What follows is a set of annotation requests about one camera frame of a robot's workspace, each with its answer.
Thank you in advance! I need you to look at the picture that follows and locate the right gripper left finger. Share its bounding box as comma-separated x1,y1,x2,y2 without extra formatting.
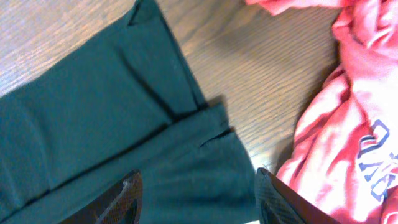
61,170,143,224

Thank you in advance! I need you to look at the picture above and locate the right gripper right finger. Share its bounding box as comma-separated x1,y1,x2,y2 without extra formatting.
255,168,339,224

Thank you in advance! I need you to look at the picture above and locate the black t-shirt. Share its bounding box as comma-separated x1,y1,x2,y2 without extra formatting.
1,1,258,223

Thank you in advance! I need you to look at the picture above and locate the red t-shirt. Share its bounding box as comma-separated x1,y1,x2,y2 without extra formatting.
260,0,397,223

